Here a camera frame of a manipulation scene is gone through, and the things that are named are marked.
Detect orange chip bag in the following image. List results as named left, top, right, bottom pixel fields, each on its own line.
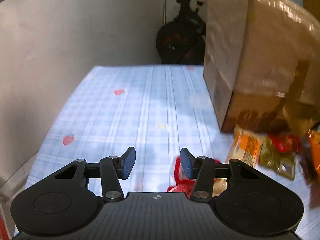
left=299, top=121, right=319, bottom=209

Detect brown cardboard box with liner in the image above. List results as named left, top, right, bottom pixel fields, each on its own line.
left=203, top=0, right=319, bottom=134

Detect beige orange snack bar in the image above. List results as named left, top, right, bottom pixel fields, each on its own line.
left=217, top=126, right=266, bottom=198

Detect olive green snack packet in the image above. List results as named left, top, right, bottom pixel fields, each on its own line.
left=259, top=137, right=296, bottom=181

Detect blue plaid bed sheet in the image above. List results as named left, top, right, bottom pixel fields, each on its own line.
left=13, top=64, right=320, bottom=240

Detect small red snack packet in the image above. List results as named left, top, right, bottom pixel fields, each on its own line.
left=267, top=133, right=301, bottom=154

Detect black exercise bike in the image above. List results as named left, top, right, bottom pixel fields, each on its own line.
left=156, top=0, right=207, bottom=65

